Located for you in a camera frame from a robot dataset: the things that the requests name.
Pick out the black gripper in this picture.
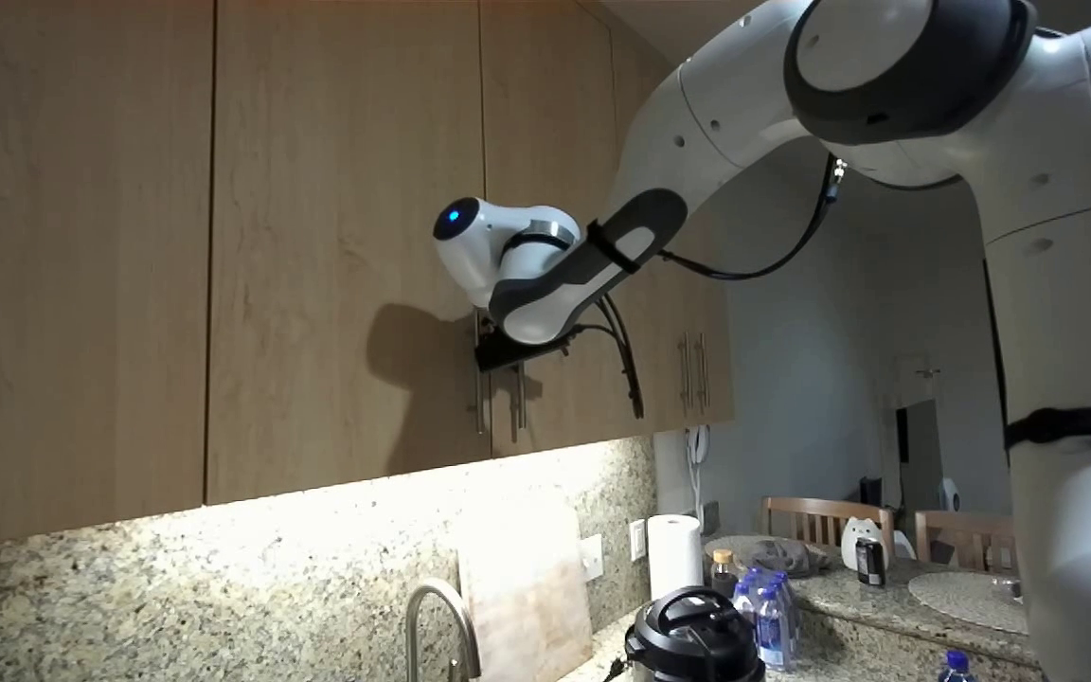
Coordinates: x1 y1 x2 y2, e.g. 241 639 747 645
472 317 556 371

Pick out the wooden cabinet door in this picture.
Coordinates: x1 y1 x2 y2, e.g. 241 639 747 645
206 0 487 500
0 0 215 542

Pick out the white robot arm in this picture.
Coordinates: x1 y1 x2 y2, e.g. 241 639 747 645
433 0 1091 682

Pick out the wooden cutting board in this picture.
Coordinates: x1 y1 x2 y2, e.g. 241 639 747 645
459 504 590 682

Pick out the white paper towel roll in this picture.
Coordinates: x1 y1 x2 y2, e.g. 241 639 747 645
646 515 703 600

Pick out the chrome kitchen faucet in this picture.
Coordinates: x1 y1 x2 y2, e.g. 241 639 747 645
401 581 482 682

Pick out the wooden chair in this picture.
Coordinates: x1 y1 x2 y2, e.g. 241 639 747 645
760 496 892 553

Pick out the black looped cable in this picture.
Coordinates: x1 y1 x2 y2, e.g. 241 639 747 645
561 295 646 419

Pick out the white wall outlet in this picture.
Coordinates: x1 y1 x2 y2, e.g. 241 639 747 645
578 534 605 582

